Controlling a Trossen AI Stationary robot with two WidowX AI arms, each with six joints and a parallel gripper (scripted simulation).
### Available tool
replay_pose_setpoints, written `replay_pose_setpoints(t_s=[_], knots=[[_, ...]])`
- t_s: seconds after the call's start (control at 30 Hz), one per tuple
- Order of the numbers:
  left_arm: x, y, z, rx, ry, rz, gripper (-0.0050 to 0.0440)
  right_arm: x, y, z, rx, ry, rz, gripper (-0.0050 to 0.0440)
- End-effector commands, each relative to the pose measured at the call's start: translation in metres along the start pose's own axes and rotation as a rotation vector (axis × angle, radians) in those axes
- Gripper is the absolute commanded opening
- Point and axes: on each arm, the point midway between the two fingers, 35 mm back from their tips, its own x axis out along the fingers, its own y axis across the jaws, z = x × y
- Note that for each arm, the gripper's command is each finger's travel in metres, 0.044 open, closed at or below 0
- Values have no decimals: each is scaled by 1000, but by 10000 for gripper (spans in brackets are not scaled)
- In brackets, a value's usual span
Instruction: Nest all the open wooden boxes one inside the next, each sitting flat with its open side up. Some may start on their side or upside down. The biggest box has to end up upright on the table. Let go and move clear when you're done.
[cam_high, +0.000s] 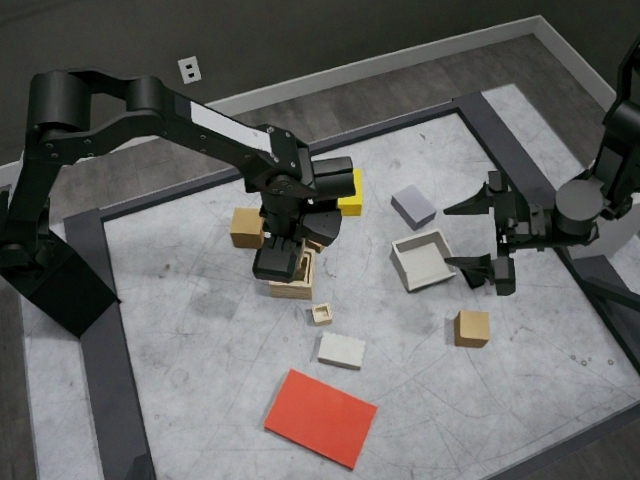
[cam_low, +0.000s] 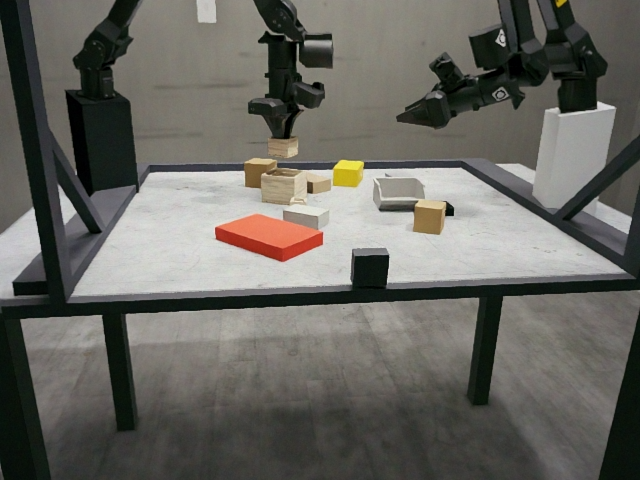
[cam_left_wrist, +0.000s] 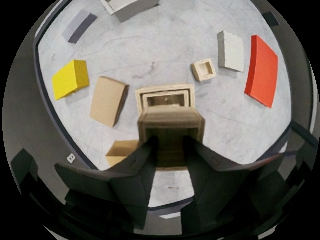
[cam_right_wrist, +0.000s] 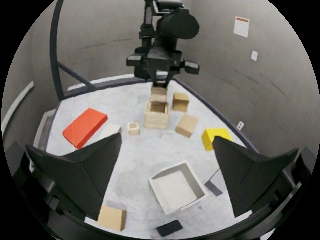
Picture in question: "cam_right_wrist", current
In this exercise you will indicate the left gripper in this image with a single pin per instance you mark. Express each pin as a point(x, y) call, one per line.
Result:
point(189, 66)

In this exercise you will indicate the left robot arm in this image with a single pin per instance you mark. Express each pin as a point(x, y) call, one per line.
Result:
point(181, 25)

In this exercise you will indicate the red flat rectangular slab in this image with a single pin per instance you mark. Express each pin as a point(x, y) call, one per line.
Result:
point(84, 127)

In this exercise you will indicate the tan cardboard cube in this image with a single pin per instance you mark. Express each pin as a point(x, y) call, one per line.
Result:
point(180, 102)
point(112, 218)

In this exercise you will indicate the tan rectangular box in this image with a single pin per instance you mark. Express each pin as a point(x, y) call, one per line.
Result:
point(186, 125)

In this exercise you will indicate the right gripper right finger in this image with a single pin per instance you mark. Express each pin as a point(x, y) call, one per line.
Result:
point(246, 173)

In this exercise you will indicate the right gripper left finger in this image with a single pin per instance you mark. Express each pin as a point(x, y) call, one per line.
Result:
point(84, 174)

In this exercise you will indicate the yellow rectangular block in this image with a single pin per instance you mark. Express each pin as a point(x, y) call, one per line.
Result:
point(209, 133)

